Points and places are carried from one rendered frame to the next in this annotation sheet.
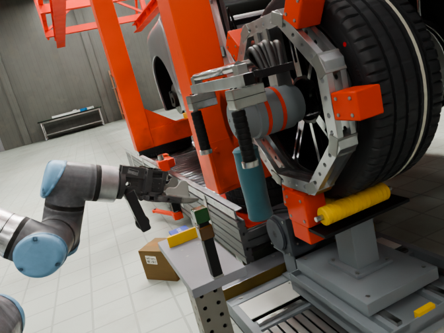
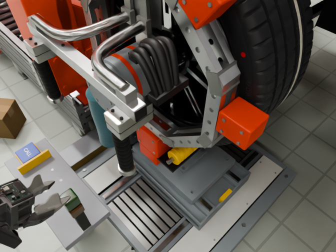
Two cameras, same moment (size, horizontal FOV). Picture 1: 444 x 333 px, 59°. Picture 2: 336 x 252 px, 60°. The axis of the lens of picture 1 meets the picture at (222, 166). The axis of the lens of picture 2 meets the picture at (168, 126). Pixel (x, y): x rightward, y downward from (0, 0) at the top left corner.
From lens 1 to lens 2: 71 cm
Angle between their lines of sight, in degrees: 43
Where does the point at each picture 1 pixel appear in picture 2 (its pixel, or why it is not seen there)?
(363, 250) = not seen: hidden behind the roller
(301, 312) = (135, 181)
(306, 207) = (158, 146)
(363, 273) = (187, 168)
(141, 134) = not seen: outside the picture
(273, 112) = (143, 89)
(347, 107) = (235, 134)
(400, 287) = (213, 181)
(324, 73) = (219, 95)
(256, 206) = (110, 138)
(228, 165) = (69, 72)
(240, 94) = (127, 125)
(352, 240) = not seen: hidden behind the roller
